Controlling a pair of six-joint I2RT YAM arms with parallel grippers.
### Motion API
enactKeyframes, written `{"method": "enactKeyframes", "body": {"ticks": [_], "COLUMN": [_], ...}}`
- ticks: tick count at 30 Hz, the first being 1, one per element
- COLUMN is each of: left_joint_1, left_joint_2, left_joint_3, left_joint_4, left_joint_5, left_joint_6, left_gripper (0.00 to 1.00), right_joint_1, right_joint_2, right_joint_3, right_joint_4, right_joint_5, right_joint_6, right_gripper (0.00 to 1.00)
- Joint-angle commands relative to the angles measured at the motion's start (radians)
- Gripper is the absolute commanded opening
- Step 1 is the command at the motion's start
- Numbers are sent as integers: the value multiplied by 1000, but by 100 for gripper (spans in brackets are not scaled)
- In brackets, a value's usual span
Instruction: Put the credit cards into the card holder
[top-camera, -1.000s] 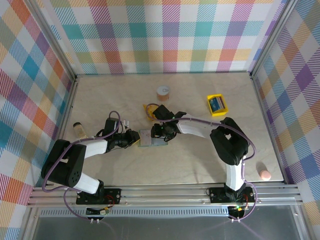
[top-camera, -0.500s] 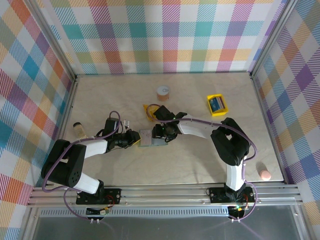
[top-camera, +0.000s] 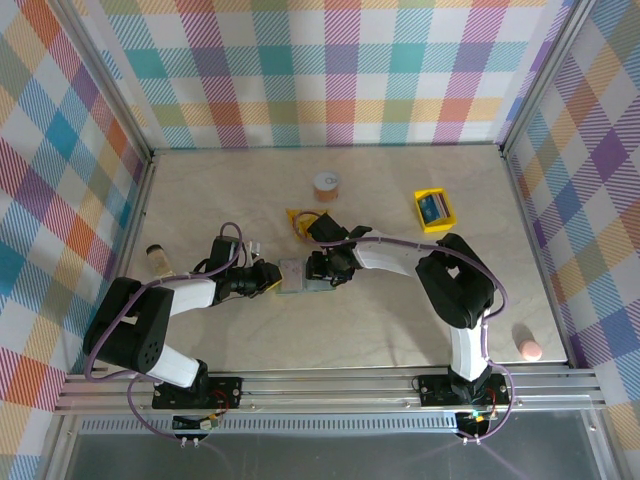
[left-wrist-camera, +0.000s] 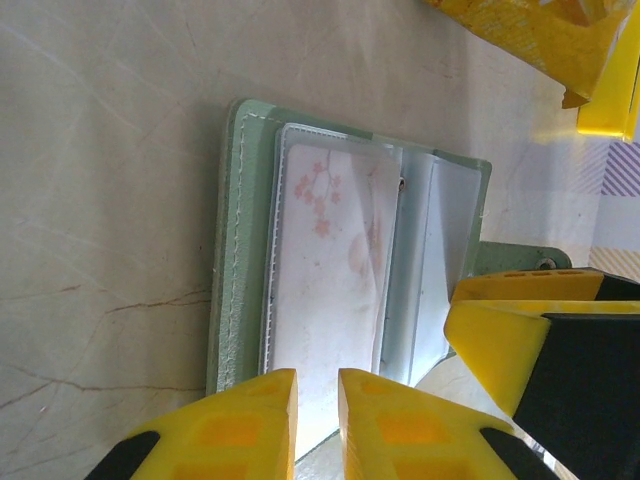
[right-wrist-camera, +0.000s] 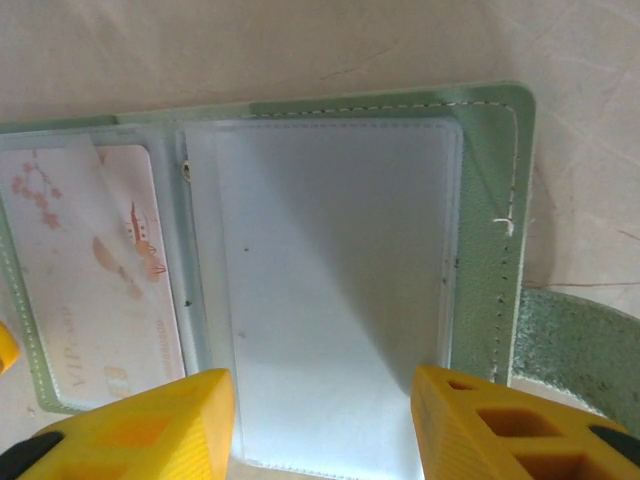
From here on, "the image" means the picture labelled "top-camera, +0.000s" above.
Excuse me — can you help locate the aluminium frame post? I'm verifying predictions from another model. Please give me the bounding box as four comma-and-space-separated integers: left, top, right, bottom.
498, 0, 600, 159
49, 0, 157, 162

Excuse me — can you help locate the small circuit board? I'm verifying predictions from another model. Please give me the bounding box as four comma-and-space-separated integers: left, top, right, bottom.
457, 410, 494, 435
172, 413, 221, 432

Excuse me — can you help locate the orange tin can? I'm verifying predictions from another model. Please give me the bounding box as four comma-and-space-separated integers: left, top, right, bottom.
312, 170, 345, 203

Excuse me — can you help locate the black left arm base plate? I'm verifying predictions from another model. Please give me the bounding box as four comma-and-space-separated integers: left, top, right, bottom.
151, 375, 245, 411

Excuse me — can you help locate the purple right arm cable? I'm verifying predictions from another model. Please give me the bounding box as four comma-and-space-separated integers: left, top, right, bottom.
293, 211, 516, 444

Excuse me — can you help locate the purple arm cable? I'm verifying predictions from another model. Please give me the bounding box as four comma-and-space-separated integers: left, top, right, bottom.
82, 222, 246, 444
293, 211, 516, 444

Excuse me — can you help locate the yellow snack packet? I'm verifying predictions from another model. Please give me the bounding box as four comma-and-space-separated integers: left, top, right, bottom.
284, 207, 326, 245

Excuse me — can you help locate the yellow card bin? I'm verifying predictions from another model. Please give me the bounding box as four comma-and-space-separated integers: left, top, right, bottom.
413, 186, 459, 234

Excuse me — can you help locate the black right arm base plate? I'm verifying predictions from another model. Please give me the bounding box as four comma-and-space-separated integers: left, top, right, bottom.
417, 373, 511, 407

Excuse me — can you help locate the small glass jar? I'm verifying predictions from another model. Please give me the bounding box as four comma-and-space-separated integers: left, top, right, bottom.
145, 243, 176, 279

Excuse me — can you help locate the blue VIP card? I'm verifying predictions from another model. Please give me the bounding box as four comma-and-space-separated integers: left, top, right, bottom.
419, 195, 444, 222

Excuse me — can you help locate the perforated metal strip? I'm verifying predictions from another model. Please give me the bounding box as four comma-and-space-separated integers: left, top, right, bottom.
79, 418, 464, 435

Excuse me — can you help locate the aluminium mounting rail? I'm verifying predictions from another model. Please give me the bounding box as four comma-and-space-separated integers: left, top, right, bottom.
54, 367, 609, 416

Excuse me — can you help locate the pink cylinder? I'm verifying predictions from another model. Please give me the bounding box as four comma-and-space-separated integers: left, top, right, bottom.
517, 338, 543, 363

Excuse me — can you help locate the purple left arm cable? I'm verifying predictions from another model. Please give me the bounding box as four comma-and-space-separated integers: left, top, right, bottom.
82, 222, 246, 444

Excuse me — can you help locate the aluminium table side rail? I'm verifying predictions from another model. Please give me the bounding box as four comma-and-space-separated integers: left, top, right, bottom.
82, 152, 159, 374
499, 144, 576, 371

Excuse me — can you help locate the grey metal sheet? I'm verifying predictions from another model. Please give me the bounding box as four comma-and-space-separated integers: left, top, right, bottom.
47, 414, 621, 480

